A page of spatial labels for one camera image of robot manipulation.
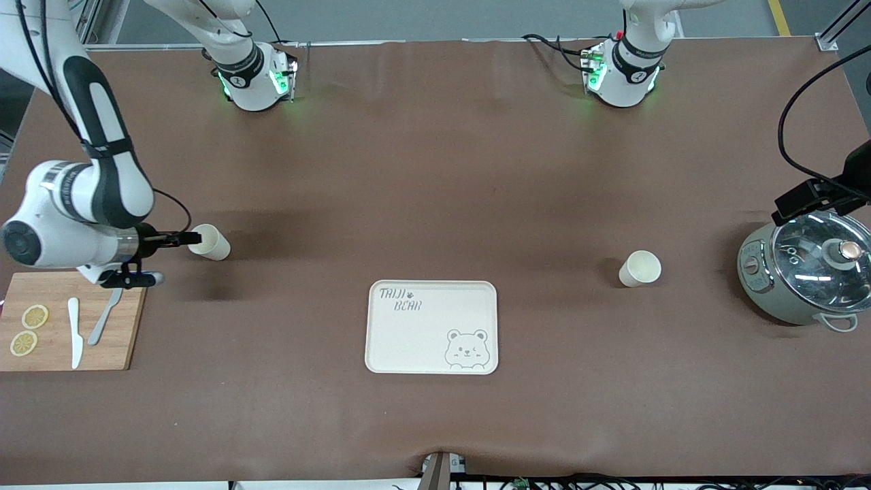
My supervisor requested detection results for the glass pot lid with knob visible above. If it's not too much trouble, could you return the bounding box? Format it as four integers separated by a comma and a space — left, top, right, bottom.
772, 211, 871, 314

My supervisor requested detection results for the grey plastic knife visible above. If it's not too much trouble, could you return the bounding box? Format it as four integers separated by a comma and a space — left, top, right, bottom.
87, 288, 125, 346

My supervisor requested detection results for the pale green electric cooking pot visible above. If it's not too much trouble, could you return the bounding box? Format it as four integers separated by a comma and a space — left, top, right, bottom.
737, 210, 871, 333

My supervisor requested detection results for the wooden cutting board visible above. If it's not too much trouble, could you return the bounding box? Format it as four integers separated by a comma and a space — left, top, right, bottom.
0, 272, 147, 372

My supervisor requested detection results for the white plastic knife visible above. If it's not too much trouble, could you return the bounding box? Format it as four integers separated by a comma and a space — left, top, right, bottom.
67, 297, 84, 370

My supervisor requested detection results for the white tray with bear print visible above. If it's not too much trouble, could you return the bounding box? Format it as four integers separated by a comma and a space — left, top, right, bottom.
365, 280, 499, 376

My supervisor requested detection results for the brown table cover sheet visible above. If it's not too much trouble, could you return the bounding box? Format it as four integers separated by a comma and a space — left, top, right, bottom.
0, 37, 871, 485

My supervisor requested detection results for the black cable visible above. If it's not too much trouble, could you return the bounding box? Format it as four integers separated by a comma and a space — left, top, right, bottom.
14, 0, 91, 149
204, 0, 284, 46
153, 189, 193, 235
522, 33, 599, 72
778, 44, 871, 183

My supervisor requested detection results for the aluminium frame profile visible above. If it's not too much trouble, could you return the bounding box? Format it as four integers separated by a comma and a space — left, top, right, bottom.
817, 0, 871, 52
75, 0, 130, 45

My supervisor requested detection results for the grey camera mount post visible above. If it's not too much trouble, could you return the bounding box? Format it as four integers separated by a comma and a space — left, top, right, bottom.
421, 451, 467, 490

